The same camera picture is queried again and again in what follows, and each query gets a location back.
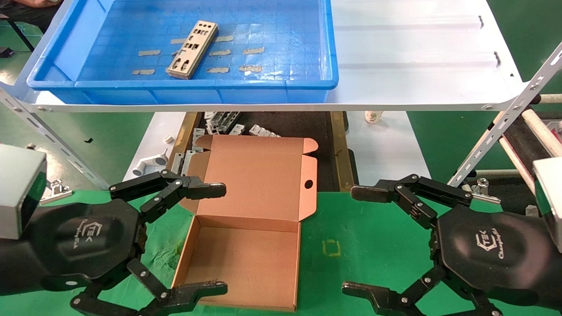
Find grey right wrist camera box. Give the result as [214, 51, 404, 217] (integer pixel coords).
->
[533, 157, 562, 253]

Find white metal shelf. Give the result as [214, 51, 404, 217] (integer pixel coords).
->
[0, 0, 525, 113]

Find black bin with wooden frame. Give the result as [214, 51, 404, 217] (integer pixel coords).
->
[158, 111, 360, 192]

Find black table frame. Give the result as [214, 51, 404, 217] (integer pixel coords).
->
[0, 0, 64, 52]

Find dark roller rack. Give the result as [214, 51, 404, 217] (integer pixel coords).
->
[465, 110, 562, 216]

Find white pipe fitting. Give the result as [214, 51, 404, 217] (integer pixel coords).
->
[132, 148, 169, 177]

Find silver binder clip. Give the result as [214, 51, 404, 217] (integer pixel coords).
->
[468, 178, 502, 205]

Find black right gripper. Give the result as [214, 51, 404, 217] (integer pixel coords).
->
[342, 174, 562, 316]

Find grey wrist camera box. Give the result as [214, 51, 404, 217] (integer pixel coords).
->
[533, 157, 562, 253]
[0, 144, 47, 240]

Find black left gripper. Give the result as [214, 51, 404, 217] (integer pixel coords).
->
[0, 169, 229, 316]

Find slotted metal angle strut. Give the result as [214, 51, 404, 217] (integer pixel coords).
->
[447, 42, 562, 187]
[0, 88, 110, 190]

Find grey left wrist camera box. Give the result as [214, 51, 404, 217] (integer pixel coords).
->
[0, 144, 47, 240]

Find open brown cardboard box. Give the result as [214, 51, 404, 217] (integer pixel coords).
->
[170, 134, 318, 312]

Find blue plastic tray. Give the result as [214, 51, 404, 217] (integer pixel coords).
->
[26, 0, 339, 105]

